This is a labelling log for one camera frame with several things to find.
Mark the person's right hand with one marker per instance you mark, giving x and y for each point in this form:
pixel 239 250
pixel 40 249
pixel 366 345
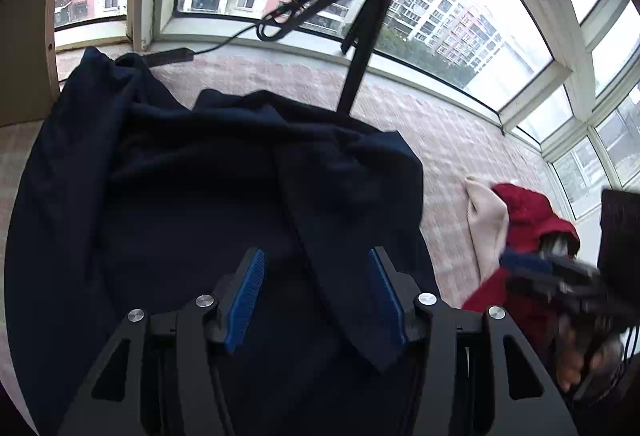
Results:
pixel 575 356

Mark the pink plaid blanket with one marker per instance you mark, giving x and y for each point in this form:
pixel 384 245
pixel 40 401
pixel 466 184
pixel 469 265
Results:
pixel 450 141

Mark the cream garment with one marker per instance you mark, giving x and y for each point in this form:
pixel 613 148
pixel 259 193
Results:
pixel 487 226

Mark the large grey-brown wooden board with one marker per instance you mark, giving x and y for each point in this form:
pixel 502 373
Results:
pixel 25 41

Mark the red garment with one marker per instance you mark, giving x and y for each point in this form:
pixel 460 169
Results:
pixel 525 211

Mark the navy blue pants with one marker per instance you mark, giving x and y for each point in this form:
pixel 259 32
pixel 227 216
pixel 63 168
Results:
pixel 200 191

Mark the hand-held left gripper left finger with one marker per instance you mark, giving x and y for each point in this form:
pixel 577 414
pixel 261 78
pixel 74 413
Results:
pixel 245 301

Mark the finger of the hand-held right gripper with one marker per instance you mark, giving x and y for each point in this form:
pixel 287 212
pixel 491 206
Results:
pixel 550 278

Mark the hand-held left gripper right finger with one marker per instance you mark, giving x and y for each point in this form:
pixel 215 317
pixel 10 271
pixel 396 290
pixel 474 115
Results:
pixel 387 296

